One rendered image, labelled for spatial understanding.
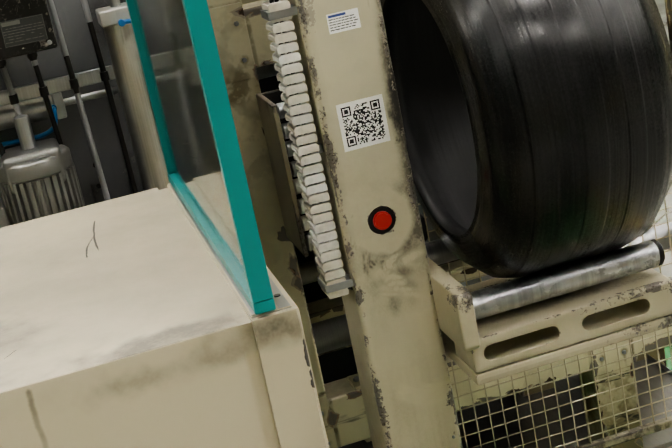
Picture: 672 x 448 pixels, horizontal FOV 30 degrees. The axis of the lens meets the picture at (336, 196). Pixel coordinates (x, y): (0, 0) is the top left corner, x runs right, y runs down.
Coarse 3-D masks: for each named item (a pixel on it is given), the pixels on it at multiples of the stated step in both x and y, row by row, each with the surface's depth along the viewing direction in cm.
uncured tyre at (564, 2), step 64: (384, 0) 211; (448, 0) 183; (512, 0) 179; (576, 0) 180; (640, 0) 182; (448, 64) 233; (512, 64) 177; (576, 64) 178; (640, 64) 180; (448, 128) 234; (512, 128) 178; (576, 128) 179; (640, 128) 182; (448, 192) 229; (512, 192) 183; (576, 192) 183; (640, 192) 187; (512, 256) 193; (576, 256) 198
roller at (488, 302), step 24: (648, 240) 205; (576, 264) 201; (600, 264) 201; (624, 264) 202; (648, 264) 203; (504, 288) 198; (528, 288) 198; (552, 288) 199; (576, 288) 201; (480, 312) 197
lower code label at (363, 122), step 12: (372, 96) 192; (336, 108) 191; (348, 108) 192; (360, 108) 192; (372, 108) 193; (384, 108) 193; (348, 120) 192; (360, 120) 193; (372, 120) 193; (384, 120) 194; (348, 132) 192; (360, 132) 193; (372, 132) 194; (384, 132) 194; (348, 144) 193; (360, 144) 193; (372, 144) 194
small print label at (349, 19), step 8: (328, 16) 188; (336, 16) 188; (344, 16) 188; (352, 16) 188; (328, 24) 188; (336, 24) 188; (344, 24) 188; (352, 24) 189; (360, 24) 189; (336, 32) 188
